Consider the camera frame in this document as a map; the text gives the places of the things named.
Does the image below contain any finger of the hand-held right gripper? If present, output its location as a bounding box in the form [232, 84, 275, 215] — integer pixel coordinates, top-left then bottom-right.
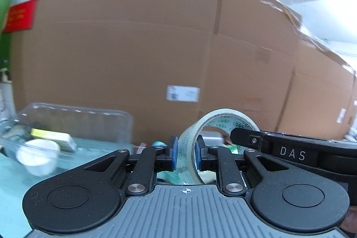
[230, 128, 270, 150]

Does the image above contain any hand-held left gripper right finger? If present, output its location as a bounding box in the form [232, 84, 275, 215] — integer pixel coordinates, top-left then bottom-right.
[195, 135, 289, 197]

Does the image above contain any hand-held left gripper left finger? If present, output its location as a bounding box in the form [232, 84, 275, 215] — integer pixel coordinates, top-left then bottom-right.
[84, 137, 179, 197]

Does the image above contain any clear tape roll green print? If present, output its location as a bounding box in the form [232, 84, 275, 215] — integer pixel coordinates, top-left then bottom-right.
[177, 108, 260, 185]

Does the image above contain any clear plastic container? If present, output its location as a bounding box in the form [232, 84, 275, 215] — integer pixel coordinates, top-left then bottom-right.
[0, 102, 133, 172]

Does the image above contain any yellow green box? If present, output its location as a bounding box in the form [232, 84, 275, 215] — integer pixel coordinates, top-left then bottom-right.
[30, 128, 77, 150]

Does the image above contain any large cardboard box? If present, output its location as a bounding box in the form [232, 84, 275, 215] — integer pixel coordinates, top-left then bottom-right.
[11, 0, 303, 145]

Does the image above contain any mint green table cloth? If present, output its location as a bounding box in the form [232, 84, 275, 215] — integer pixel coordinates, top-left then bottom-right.
[0, 140, 157, 238]

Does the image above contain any green bag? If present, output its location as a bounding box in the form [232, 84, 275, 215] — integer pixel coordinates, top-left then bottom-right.
[0, 0, 15, 33]

